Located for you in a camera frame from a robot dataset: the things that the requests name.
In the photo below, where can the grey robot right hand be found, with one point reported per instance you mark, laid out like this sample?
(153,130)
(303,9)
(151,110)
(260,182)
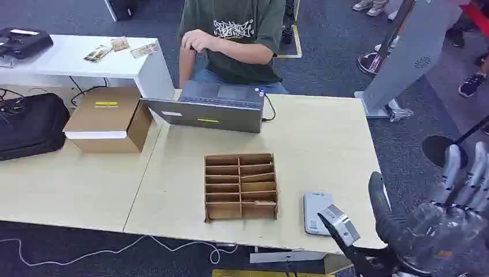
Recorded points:
(439,233)

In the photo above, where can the black round stanchion base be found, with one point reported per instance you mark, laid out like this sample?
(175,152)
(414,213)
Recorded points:
(439,151)

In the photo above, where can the grey flat pouch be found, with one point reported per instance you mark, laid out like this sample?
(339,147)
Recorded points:
(314,208)

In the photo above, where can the black sneaker white sole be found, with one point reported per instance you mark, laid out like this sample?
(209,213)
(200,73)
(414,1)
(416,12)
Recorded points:
(471,85)

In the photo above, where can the grey sign stand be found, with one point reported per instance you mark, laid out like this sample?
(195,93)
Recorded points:
(408,57)

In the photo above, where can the wooden compartment card box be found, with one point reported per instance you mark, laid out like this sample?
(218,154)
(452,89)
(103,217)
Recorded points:
(240,186)

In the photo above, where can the red barrier panel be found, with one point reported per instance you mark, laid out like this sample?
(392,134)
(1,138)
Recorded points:
(479,17)

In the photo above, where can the yellow floor tape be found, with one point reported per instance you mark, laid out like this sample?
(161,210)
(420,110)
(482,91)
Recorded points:
(297,44)

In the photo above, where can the pair of pale shoes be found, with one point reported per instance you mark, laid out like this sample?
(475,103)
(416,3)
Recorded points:
(369,7)

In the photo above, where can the grey open laptop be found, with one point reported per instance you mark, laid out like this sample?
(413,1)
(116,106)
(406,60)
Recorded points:
(214,111)

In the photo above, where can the person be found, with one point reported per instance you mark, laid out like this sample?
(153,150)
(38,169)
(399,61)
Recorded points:
(237,34)

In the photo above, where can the person's left hand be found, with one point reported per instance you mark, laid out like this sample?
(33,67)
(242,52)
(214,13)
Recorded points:
(198,40)

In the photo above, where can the long tan printed card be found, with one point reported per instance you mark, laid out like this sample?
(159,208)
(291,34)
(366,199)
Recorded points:
(144,50)

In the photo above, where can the brown cardboard box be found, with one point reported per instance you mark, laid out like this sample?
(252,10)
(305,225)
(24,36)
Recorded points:
(109,122)

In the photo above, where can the small tan printed card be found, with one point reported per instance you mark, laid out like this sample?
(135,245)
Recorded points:
(120,44)

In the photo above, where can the white side table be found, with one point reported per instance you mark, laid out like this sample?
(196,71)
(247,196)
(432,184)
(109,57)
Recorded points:
(95,65)

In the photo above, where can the dark printed card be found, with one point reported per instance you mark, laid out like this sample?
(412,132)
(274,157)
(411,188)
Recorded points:
(97,54)

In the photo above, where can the black carry bag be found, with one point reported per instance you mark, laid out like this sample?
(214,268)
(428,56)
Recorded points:
(32,126)

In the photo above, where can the black device case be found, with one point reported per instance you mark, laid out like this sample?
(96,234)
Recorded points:
(25,42)

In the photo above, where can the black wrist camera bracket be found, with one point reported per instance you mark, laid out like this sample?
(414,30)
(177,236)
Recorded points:
(365,258)

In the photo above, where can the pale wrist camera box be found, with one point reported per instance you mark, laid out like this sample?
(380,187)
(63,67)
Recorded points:
(341,225)

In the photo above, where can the chrome stanchion post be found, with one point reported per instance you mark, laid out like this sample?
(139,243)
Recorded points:
(376,53)

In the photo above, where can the black box white frame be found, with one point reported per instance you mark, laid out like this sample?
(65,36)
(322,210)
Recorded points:
(121,8)

